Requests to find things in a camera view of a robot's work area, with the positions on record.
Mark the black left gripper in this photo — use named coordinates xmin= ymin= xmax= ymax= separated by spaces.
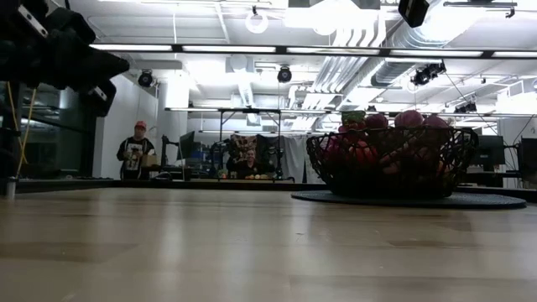
xmin=0 ymin=0 xmax=131 ymax=118

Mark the purple garlic string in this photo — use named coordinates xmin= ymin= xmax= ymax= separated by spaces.
xmin=364 ymin=109 xmax=451 ymax=131

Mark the pink dragon fruit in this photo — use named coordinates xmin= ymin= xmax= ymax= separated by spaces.
xmin=324 ymin=133 xmax=352 ymax=163

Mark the person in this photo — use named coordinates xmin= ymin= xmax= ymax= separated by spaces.
xmin=233 ymin=148 xmax=264 ymax=180
xmin=116 ymin=120 xmax=157 ymax=181

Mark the black computer monitor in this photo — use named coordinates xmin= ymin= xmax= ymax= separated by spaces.
xmin=179 ymin=130 xmax=196 ymax=160
xmin=472 ymin=134 xmax=507 ymax=167

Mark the black overhead rig beam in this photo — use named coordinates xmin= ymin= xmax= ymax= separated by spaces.
xmin=89 ymin=41 xmax=537 ymax=60

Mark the red vegetable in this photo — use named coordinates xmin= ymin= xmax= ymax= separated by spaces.
xmin=351 ymin=139 xmax=379 ymax=166

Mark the grey hanging cloth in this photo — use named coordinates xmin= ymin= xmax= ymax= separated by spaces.
xmin=256 ymin=134 xmax=309 ymax=183

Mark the dark blue round mat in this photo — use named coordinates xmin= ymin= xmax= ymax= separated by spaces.
xmin=290 ymin=190 xmax=528 ymax=211

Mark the silver ventilation duct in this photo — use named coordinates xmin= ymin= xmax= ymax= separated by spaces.
xmin=370 ymin=0 xmax=446 ymax=87

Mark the yellow cable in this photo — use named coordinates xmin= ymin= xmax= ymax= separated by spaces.
xmin=5 ymin=81 xmax=39 ymax=178

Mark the black table frame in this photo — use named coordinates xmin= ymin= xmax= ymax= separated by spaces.
xmin=0 ymin=178 xmax=537 ymax=201

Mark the black metal stand frame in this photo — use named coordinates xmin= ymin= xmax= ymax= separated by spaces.
xmin=216 ymin=107 xmax=283 ymax=181

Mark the white hanging ring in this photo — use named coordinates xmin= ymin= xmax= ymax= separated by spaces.
xmin=244 ymin=9 xmax=270 ymax=35

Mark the black wire basket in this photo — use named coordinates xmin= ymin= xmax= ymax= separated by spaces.
xmin=305 ymin=124 xmax=480 ymax=200

